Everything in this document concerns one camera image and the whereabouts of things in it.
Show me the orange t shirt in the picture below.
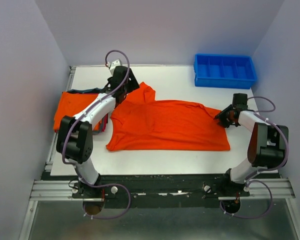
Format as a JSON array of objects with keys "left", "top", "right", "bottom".
[{"left": 106, "top": 82, "right": 231, "bottom": 152}]

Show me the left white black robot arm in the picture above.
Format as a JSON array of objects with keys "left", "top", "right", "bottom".
[{"left": 56, "top": 65, "right": 140, "bottom": 198}]

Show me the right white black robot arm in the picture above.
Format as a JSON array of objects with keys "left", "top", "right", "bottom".
[{"left": 214, "top": 93, "right": 289, "bottom": 196}]

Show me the folded orange shirt on stack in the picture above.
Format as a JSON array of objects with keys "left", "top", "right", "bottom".
[{"left": 53, "top": 92, "right": 98, "bottom": 132}]

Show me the folded dark teal shirt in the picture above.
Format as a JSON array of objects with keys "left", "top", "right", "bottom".
[{"left": 66, "top": 87, "right": 102, "bottom": 94}]

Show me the blue plastic bin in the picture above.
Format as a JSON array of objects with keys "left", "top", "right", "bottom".
[{"left": 193, "top": 53, "right": 257, "bottom": 90}]

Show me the folded magenta shirt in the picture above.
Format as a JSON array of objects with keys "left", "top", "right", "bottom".
[{"left": 99, "top": 113, "right": 109, "bottom": 132}]

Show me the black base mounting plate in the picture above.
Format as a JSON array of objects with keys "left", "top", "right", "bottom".
[{"left": 72, "top": 173, "right": 250, "bottom": 209}]

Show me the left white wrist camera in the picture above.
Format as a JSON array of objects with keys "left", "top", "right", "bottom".
[{"left": 106, "top": 58, "right": 123, "bottom": 75}]

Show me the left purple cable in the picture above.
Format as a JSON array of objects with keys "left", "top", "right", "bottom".
[{"left": 61, "top": 49, "right": 130, "bottom": 165}]

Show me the aluminium frame rail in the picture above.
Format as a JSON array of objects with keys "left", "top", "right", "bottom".
[{"left": 28, "top": 178, "right": 77, "bottom": 202}]

